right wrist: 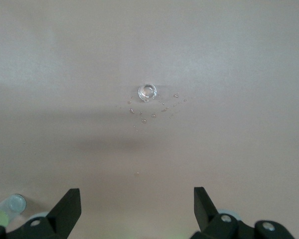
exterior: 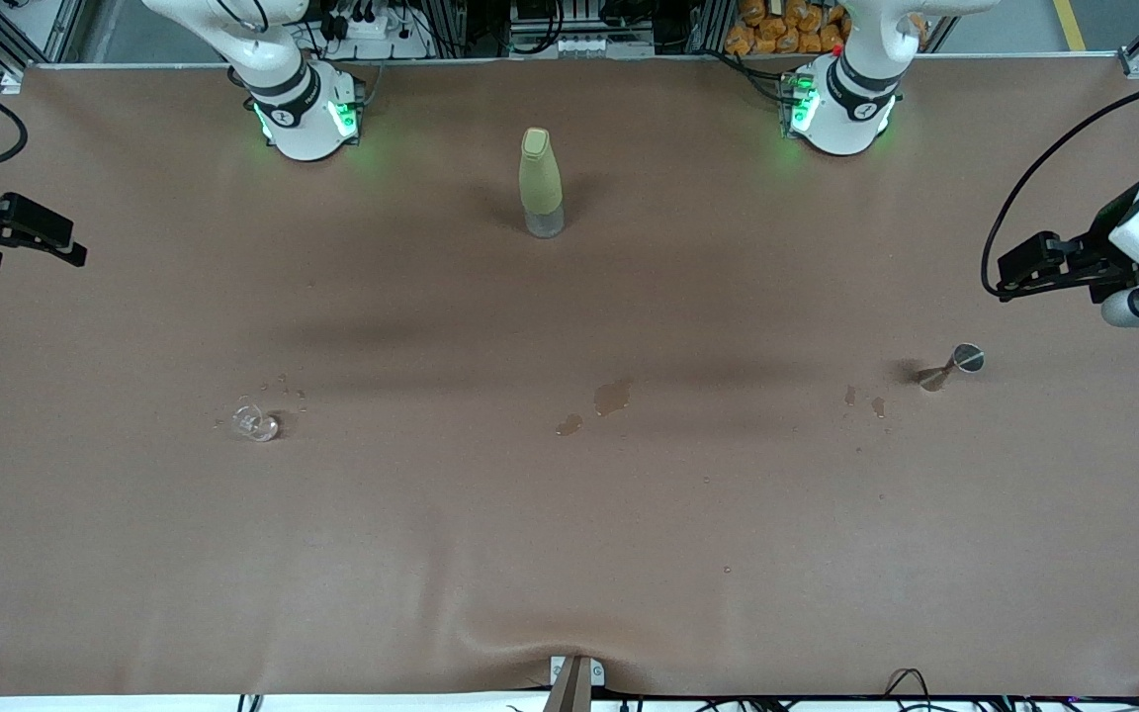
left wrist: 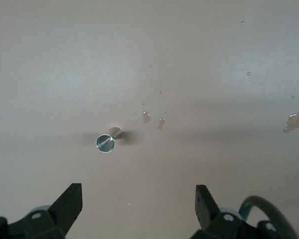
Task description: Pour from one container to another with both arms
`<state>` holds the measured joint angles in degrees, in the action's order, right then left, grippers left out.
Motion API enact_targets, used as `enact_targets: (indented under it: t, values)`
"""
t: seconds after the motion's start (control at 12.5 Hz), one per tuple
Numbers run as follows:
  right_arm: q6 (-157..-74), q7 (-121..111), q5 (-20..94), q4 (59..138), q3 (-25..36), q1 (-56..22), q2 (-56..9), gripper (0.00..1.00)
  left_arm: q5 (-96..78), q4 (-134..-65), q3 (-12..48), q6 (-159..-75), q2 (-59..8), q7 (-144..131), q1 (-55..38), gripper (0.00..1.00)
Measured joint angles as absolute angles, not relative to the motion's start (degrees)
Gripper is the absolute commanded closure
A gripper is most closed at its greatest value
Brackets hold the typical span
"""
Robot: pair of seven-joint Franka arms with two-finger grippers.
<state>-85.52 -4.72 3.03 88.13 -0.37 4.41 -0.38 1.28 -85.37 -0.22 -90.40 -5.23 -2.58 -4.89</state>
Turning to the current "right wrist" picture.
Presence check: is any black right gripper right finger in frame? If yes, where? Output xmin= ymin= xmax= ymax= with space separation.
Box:
xmin=190 ymin=186 xmax=297 ymax=239

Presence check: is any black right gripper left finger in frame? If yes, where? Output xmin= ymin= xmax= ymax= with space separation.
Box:
xmin=0 ymin=188 xmax=82 ymax=239

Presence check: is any clear glass beaker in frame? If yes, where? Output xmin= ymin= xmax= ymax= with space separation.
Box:
xmin=138 ymin=84 xmax=157 ymax=103

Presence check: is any frosted green bottle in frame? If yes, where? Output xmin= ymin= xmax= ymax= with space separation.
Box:
xmin=0 ymin=193 xmax=27 ymax=229

